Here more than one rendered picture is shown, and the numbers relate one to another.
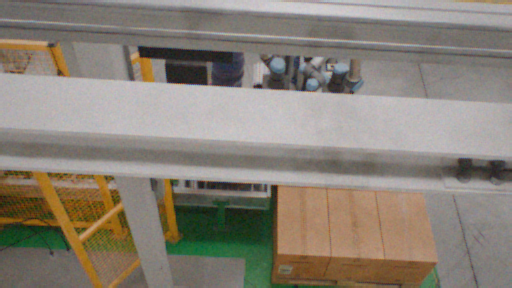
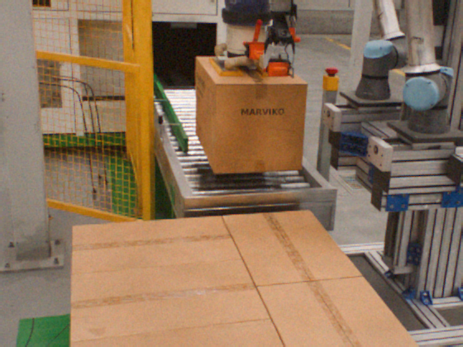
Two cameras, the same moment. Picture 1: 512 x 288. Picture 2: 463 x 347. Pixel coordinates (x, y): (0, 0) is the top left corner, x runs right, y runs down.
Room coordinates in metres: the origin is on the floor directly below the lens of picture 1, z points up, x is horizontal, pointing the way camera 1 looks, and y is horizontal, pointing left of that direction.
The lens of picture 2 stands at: (1.76, -2.71, 1.68)
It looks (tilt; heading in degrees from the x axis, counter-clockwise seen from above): 21 degrees down; 75
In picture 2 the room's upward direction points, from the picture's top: 3 degrees clockwise
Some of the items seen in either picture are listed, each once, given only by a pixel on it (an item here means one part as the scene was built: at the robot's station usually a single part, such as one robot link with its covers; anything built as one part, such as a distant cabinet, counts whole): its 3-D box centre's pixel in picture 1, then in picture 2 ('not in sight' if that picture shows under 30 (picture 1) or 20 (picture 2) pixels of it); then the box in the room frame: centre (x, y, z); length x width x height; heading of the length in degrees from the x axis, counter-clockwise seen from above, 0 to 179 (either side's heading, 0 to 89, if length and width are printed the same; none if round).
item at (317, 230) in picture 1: (347, 213); (225, 339); (2.12, -0.81, 0.34); 1.20 x 1.00 x 0.40; 92
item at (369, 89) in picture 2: (276, 79); (374, 84); (2.86, -0.12, 1.09); 0.15 x 0.15 x 0.10
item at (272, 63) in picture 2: not in sight; (275, 67); (2.36, -0.36, 1.21); 0.08 x 0.07 x 0.05; 90
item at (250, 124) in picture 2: not in sight; (246, 111); (2.38, 0.23, 0.88); 0.60 x 0.40 x 0.40; 91
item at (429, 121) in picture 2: (337, 83); (430, 115); (2.88, -0.62, 1.09); 0.15 x 0.15 x 0.10
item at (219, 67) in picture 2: not in sight; (224, 63); (2.27, 0.24, 1.11); 0.34 x 0.10 x 0.05; 90
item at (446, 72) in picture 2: (340, 72); (434, 83); (2.87, -0.62, 1.20); 0.13 x 0.12 x 0.14; 49
